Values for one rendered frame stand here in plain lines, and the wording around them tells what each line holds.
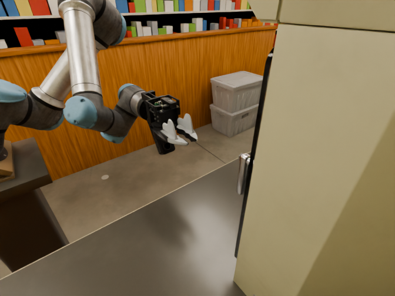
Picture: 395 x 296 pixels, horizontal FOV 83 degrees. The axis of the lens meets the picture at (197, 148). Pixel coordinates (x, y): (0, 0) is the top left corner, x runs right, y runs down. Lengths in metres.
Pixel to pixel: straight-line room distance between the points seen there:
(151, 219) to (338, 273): 0.44
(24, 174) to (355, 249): 0.91
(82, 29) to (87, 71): 0.13
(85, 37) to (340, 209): 0.70
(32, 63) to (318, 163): 2.04
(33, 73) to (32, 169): 1.28
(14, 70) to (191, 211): 1.77
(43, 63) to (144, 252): 1.78
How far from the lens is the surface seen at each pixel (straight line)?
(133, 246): 0.60
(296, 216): 0.30
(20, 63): 2.12
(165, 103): 0.59
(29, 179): 0.92
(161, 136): 0.55
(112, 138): 0.74
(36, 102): 0.97
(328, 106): 0.23
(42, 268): 0.65
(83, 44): 0.73
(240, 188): 0.43
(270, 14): 0.25
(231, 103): 2.59
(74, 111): 0.63
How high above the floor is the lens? 1.43
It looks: 34 degrees down
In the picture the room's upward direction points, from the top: straight up
